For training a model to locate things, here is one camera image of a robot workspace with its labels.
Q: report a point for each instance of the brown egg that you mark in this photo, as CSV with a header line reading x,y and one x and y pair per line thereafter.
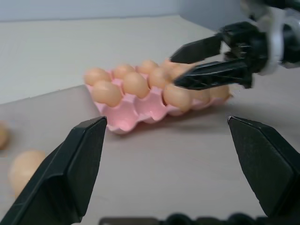
x,y
201,96
136,84
159,77
123,70
177,98
147,66
96,75
219,93
2,137
106,93
24,168
174,67

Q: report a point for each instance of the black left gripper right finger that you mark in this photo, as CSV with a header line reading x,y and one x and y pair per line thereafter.
x,y
269,164

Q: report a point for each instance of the pink egg tray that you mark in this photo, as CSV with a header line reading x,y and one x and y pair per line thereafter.
x,y
131,112

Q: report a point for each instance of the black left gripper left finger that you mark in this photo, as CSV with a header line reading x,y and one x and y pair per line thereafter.
x,y
63,173

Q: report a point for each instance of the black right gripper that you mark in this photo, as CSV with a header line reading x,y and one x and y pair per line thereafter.
x,y
253,42

